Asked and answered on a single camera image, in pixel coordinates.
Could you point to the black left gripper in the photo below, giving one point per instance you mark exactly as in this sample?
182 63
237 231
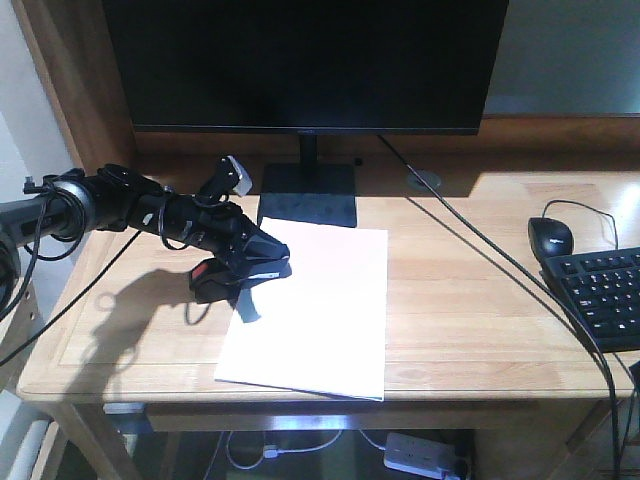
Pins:
236 243

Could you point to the black stapler with orange button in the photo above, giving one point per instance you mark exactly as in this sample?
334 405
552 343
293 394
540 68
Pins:
210 281

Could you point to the white paper sheets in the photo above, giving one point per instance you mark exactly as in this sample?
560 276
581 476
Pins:
322 329

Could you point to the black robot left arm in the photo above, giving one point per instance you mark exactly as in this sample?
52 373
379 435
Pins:
68 206

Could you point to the wooden desk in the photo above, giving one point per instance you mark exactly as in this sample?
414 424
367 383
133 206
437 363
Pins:
466 348

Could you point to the black computer monitor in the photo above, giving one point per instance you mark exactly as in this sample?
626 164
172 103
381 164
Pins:
308 68

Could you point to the white power strip on floor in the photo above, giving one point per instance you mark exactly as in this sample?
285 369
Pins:
423 457

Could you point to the black computer mouse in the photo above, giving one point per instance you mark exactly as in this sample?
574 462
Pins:
549 238

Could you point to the black keyboard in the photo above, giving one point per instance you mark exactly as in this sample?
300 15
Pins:
602 288

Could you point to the wrist camera box white face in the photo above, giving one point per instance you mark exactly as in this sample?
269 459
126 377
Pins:
229 177

